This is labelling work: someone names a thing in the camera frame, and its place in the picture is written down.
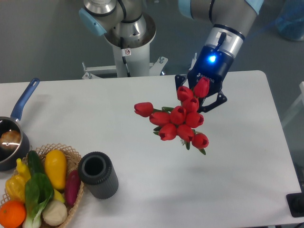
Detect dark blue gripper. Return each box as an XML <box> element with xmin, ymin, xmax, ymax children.
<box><xmin>175</xmin><ymin>46</ymin><xmax>234</xmax><ymax>113</ymax></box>

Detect red tulip bouquet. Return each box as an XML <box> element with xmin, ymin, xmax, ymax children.
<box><xmin>134</xmin><ymin>77</ymin><xmax>210</xmax><ymax>155</ymax></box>

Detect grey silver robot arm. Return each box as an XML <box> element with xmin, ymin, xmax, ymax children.
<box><xmin>79</xmin><ymin>0</ymin><xmax>263</xmax><ymax>113</ymax></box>

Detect blue plastic bag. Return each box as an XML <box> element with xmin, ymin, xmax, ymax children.
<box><xmin>275</xmin><ymin>0</ymin><xmax>304</xmax><ymax>41</ymax></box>

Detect dark grey ribbed vase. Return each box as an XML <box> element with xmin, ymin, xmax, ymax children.
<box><xmin>78</xmin><ymin>152</ymin><xmax>119</xmax><ymax>199</ymax></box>

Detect black device at edge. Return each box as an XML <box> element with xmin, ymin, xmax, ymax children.
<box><xmin>286</xmin><ymin>192</ymin><xmax>304</xmax><ymax>218</ymax></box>

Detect purple eggplant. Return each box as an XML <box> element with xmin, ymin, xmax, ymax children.
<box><xmin>64</xmin><ymin>170</ymin><xmax>81</xmax><ymax>206</ymax></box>

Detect yellow squash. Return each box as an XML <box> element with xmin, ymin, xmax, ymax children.
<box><xmin>45</xmin><ymin>150</ymin><xmax>67</xmax><ymax>191</ymax></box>

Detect yellow banana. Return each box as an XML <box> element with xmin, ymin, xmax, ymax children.
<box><xmin>53</xmin><ymin>189</ymin><xmax>65</xmax><ymax>203</ymax></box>

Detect dark green cucumber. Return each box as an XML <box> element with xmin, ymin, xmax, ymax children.
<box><xmin>27</xmin><ymin>150</ymin><xmax>45</xmax><ymax>176</ymax></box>

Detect green bok choy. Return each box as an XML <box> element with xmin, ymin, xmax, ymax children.
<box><xmin>22</xmin><ymin>173</ymin><xmax>54</xmax><ymax>228</ymax></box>

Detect beige garlic bulb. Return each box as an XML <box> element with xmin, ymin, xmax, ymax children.
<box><xmin>42</xmin><ymin>200</ymin><xmax>67</xmax><ymax>226</ymax></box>

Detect brown bread bun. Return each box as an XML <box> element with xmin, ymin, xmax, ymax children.
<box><xmin>0</xmin><ymin>130</ymin><xmax>21</xmax><ymax>151</ymax></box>

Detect small yellow gourd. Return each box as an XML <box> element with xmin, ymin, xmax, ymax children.
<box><xmin>16</xmin><ymin>158</ymin><xmax>31</xmax><ymax>181</ymax></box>

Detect yellow bell pepper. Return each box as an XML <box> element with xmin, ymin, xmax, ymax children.
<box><xmin>5</xmin><ymin>174</ymin><xmax>26</xmax><ymax>203</ymax></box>

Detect orange fruit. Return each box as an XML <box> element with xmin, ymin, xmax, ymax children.
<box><xmin>0</xmin><ymin>200</ymin><xmax>26</xmax><ymax>228</ymax></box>

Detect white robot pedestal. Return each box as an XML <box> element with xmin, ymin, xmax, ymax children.
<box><xmin>80</xmin><ymin>9</ymin><xmax>168</xmax><ymax>79</ymax></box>

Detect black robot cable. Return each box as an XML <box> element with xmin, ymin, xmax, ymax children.
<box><xmin>120</xmin><ymin>37</ymin><xmax>132</xmax><ymax>77</ymax></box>

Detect blue handled saucepan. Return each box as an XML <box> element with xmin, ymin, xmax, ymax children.
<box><xmin>0</xmin><ymin>78</ymin><xmax>40</xmax><ymax>171</ymax></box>

